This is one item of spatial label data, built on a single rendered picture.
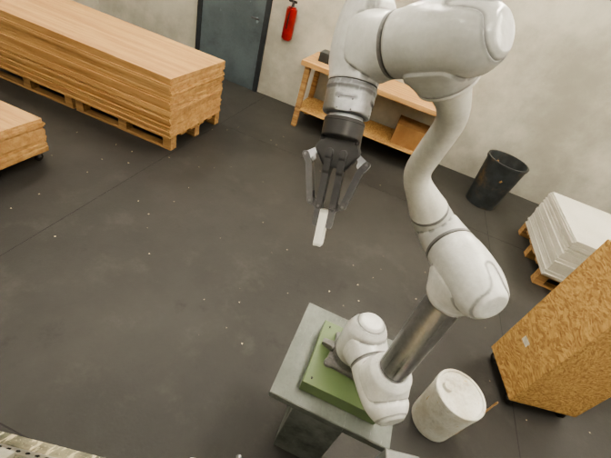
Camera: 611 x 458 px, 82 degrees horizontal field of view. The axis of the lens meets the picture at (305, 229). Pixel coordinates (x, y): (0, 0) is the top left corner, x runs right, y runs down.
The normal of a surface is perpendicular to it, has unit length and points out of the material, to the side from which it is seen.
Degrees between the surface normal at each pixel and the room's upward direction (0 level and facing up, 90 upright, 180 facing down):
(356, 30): 69
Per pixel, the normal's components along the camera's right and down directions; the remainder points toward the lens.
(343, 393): 0.25, -0.74
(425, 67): -0.52, 0.82
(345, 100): -0.23, 0.09
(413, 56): -0.64, 0.67
